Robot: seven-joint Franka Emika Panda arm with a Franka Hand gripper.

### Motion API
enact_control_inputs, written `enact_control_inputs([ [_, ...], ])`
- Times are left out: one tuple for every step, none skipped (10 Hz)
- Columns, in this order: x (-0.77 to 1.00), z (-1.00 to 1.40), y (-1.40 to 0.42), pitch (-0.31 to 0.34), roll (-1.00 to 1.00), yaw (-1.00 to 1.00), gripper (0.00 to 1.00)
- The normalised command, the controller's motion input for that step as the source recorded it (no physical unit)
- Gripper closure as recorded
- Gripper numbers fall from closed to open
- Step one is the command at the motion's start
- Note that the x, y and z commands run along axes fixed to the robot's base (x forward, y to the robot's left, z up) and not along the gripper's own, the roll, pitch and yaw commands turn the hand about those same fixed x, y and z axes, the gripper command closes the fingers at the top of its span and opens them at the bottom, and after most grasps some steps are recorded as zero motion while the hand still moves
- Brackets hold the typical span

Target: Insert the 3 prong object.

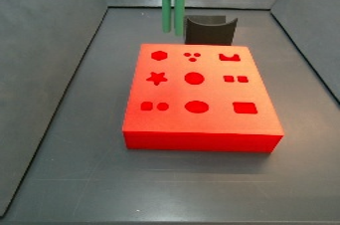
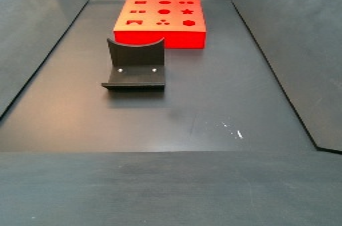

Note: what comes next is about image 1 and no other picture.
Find green three prong peg object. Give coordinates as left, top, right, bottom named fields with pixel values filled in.
left=163, top=0, right=184, bottom=36

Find red shape sorter block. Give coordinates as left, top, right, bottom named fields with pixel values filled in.
left=123, top=44, right=284, bottom=152

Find dark grey curved block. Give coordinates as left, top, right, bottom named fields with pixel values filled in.
left=184, top=15, right=237, bottom=46

